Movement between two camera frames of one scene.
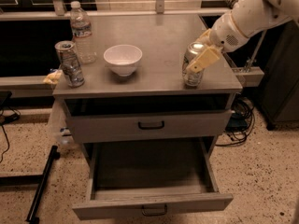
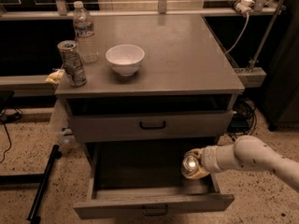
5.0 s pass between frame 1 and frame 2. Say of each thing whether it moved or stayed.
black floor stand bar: stayed
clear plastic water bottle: stayed
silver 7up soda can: moved
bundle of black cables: stayed
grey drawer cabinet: stayed
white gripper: moved
